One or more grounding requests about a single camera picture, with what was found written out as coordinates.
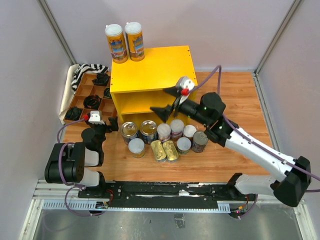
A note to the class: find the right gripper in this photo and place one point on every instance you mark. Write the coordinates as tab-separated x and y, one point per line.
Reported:
163	112

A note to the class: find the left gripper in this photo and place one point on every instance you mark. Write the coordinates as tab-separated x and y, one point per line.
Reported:
113	120

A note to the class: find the red white can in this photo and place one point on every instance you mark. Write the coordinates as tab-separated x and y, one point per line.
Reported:
177	128
164	132

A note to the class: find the yellow shelf cabinet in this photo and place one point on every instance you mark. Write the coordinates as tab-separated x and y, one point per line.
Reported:
136	86

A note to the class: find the blue yellow can white lid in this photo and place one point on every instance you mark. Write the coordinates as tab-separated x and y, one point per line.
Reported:
134	38

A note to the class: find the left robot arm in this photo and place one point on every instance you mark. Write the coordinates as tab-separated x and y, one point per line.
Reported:
69	162

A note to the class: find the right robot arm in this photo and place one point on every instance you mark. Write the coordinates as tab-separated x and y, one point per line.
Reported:
250	150

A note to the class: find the rolled green belt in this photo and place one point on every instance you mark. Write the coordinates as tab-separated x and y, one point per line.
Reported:
106	93

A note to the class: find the rolled black belt middle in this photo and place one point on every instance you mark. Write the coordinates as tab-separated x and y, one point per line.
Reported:
92	102

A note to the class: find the rolled black belt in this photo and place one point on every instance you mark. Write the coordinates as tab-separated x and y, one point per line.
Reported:
92	102
101	79

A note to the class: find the wooden divided tray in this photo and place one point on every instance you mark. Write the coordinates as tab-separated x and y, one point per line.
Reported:
92	94

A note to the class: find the rolled dark belt bottom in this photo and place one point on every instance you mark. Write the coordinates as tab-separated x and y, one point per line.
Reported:
73	114

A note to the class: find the rolled black belt top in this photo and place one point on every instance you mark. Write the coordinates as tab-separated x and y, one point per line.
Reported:
101	79

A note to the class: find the gold rectangular tin left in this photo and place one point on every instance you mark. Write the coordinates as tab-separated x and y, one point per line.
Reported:
158	151

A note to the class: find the gold rectangular tin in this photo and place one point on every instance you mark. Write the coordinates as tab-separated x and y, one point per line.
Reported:
172	154
158	151

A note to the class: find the gold rectangular tin right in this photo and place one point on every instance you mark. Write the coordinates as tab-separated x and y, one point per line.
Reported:
172	154

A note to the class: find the striped cloth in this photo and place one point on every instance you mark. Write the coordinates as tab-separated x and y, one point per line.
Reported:
86	69

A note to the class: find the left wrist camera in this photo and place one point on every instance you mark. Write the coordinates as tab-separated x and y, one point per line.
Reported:
93	117

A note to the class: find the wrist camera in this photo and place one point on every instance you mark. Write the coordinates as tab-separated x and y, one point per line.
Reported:
184	85
93	117

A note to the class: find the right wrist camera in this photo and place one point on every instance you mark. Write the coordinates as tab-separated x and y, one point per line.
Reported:
184	85

